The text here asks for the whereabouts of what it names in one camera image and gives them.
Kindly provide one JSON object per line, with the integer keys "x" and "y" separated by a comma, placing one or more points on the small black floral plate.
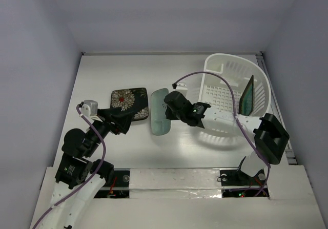
{"x": 126, "y": 98}

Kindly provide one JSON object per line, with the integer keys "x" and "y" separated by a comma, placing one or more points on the pale green plate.
{"x": 160, "y": 125}

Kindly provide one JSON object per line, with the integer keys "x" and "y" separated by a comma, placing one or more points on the white plastic dish rack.
{"x": 237, "y": 71}

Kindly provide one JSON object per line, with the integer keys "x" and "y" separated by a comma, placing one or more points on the black teal square plate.
{"x": 246, "y": 102}

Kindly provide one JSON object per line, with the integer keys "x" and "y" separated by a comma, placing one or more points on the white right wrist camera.
{"x": 180, "y": 87}

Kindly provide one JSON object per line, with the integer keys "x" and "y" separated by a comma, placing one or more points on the large black floral plate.
{"x": 141, "y": 111}

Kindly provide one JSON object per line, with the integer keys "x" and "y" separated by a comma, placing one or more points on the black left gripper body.
{"x": 107, "y": 122}

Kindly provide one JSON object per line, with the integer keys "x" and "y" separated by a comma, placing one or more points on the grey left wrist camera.
{"x": 87, "y": 108}

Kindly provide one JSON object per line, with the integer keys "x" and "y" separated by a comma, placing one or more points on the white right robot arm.
{"x": 266, "y": 135}

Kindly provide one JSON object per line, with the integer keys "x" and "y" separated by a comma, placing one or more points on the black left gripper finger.
{"x": 117, "y": 113}
{"x": 123, "y": 124}

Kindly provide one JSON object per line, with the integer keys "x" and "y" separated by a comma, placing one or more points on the silver taped front panel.
{"x": 174, "y": 183}

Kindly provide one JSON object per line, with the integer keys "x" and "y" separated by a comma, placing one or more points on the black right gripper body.
{"x": 174, "y": 104}

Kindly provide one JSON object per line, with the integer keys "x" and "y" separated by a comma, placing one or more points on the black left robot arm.
{"x": 83, "y": 169}

